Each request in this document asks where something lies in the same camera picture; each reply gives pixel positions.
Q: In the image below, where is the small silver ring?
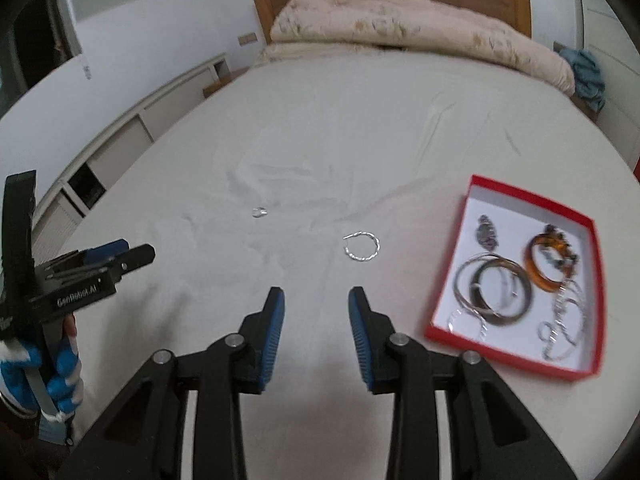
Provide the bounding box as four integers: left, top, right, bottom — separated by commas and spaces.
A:
446, 308, 490, 345

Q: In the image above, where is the twisted silver hoop earring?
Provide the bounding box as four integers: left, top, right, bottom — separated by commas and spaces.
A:
342, 231, 381, 262

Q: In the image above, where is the pink floral duvet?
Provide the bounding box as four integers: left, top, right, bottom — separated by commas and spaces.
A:
268, 0, 575, 96

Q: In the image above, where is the wall switch plate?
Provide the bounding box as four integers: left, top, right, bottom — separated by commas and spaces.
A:
238, 32, 258, 47

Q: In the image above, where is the dark olive brown bangle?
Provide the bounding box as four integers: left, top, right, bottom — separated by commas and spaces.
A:
469, 258, 534, 327

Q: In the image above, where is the dark metal brooch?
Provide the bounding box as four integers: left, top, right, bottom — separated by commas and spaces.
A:
475, 214, 499, 252

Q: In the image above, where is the red jewelry box tray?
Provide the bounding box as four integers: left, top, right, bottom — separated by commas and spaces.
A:
424, 174, 606, 380

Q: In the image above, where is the silver hoop pair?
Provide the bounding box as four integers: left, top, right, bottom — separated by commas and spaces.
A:
537, 280, 589, 362

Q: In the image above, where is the blue white gloved left hand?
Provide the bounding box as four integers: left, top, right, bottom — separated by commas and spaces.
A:
1, 314, 84, 422

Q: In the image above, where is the amber resin bangle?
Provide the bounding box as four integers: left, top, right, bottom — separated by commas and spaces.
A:
523, 231, 578, 292

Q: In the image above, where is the white wardrobe shelving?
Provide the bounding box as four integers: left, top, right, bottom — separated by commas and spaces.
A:
582, 0, 639, 168

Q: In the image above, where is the small silver clip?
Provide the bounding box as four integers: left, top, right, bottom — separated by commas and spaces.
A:
252, 207, 268, 218

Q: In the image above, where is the dark beaded bracelet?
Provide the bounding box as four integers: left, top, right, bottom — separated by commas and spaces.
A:
541, 224, 582, 281

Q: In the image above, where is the white low wall cabinet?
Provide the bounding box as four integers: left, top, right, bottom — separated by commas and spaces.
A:
32, 53, 230, 263

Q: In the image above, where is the blue crumpled cloth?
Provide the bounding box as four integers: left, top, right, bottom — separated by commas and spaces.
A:
559, 48, 606, 113

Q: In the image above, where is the thin silver bangle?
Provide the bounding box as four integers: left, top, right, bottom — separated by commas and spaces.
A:
452, 252, 530, 325

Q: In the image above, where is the wooden nightstand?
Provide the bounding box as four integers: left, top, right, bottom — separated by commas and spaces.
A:
203, 67, 248, 99

